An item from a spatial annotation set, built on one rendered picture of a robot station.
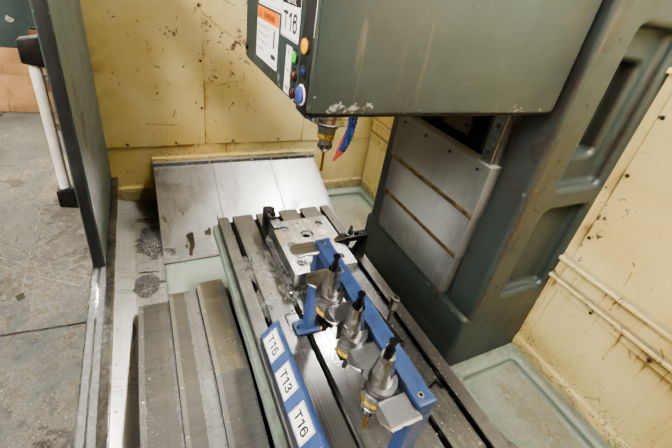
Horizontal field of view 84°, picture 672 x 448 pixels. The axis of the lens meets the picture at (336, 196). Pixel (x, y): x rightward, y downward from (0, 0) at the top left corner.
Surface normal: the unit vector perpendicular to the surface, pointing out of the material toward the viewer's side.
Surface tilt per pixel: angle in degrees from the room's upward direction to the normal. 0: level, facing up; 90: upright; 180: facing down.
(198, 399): 8
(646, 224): 90
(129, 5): 90
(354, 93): 90
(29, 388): 0
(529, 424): 0
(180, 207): 24
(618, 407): 90
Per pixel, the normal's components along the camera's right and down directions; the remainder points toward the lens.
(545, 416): 0.15, -0.85
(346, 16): 0.42, 0.51
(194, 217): 0.31, -0.57
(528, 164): -0.90, 0.10
